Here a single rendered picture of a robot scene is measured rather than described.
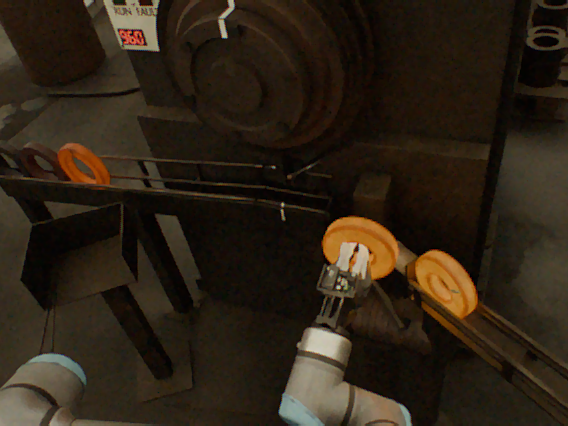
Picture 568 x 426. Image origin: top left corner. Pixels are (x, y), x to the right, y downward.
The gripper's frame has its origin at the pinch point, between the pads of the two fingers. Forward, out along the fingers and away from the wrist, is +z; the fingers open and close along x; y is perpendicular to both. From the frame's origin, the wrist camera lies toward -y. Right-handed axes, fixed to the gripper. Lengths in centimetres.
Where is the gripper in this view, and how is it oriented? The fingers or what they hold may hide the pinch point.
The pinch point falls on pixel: (359, 243)
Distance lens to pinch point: 103.9
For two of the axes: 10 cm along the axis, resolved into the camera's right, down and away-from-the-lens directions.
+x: -9.2, -1.8, 3.5
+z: 3.2, -8.5, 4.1
